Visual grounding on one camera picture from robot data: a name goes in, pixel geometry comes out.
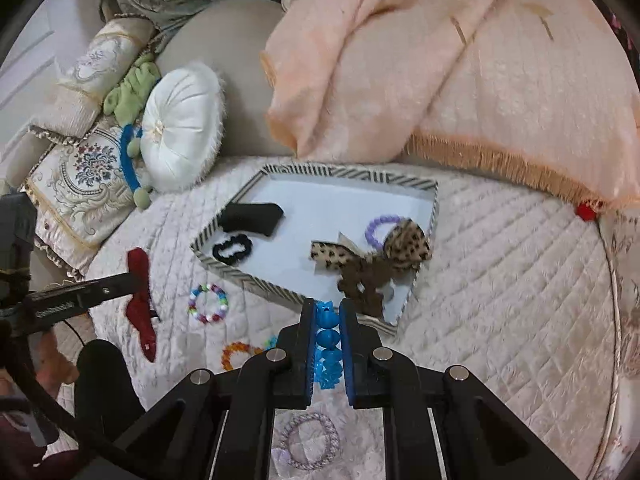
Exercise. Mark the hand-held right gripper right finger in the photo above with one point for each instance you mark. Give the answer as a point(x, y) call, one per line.
point(348, 330)

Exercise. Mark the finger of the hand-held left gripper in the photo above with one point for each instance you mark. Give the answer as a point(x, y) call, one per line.
point(75, 299)

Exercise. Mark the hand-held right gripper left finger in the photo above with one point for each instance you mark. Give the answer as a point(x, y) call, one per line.
point(307, 330)

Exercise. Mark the red hair bow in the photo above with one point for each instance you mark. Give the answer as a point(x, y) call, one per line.
point(142, 330)

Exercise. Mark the striped-rim white tray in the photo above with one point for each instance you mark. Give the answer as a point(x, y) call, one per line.
point(325, 200)

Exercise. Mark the person's left hand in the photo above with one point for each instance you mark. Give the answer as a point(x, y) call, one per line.
point(52, 360)

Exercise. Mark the floral embroidered pillow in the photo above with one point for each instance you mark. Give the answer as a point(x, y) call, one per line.
point(85, 185)

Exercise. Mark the dark cloth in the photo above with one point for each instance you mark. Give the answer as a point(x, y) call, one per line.
point(105, 385)

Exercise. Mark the leopard print hair bow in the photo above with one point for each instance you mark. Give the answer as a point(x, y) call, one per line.
point(400, 245)

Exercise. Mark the black scrunchie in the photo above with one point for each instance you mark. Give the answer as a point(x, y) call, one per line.
point(217, 252)

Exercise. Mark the black hair clip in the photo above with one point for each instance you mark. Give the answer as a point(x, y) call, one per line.
point(255, 217)

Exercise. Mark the cream quilted bed cover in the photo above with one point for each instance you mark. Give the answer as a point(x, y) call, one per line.
point(500, 285)

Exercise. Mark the cream ribbed embroidered pillow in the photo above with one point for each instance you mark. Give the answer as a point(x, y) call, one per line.
point(95, 70)

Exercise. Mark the green and blue plush toy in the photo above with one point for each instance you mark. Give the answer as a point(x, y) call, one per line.
point(130, 90)

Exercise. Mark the round white fringed cushion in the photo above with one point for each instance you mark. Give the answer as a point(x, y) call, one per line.
point(180, 125)

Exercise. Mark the small red object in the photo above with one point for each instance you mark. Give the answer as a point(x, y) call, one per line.
point(586, 211)

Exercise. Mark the peach fringed blanket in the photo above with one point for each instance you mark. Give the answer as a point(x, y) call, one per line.
point(400, 60)

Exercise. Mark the beige sofa backrest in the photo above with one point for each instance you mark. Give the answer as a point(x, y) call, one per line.
point(240, 35)

